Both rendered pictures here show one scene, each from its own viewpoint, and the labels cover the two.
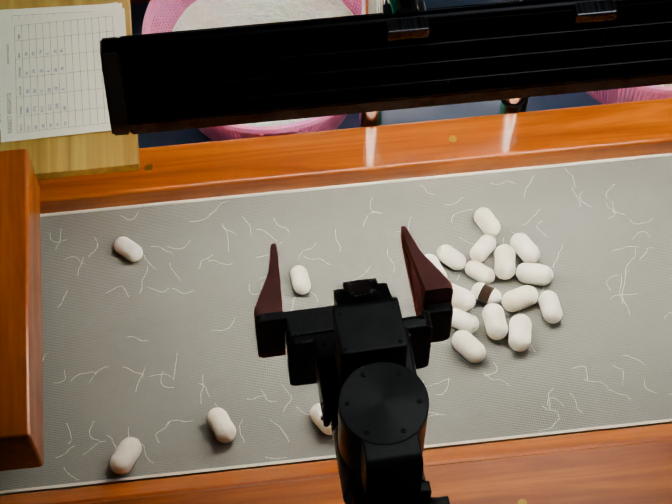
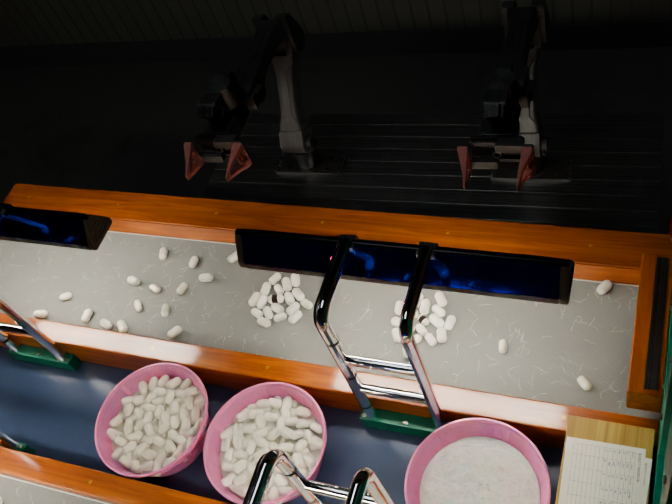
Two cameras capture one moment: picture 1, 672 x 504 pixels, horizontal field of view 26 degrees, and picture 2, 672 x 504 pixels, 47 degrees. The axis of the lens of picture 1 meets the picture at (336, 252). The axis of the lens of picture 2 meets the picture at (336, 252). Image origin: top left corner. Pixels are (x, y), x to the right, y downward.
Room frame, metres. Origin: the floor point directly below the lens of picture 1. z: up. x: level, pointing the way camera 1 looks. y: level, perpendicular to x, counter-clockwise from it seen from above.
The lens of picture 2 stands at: (1.43, 0.40, 2.19)
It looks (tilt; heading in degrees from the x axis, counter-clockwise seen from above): 51 degrees down; 224
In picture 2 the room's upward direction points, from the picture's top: 24 degrees counter-clockwise
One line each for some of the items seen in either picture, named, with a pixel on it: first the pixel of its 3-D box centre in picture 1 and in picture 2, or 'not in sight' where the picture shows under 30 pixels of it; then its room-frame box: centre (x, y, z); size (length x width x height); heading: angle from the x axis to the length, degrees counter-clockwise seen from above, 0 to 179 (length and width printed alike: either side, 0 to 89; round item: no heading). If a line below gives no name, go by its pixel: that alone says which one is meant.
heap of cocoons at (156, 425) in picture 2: not in sight; (161, 426); (1.09, -0.64, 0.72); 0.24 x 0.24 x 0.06
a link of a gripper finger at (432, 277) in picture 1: (395, 286); (475, 168); (0.52, -0.04, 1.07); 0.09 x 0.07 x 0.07; 9
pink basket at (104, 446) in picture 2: not in sight; (159, 425); (1.09, -0.64, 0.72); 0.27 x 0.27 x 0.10
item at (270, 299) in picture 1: (300, 299); (513, 169); (0.51, 0.03, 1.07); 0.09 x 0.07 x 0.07; 9
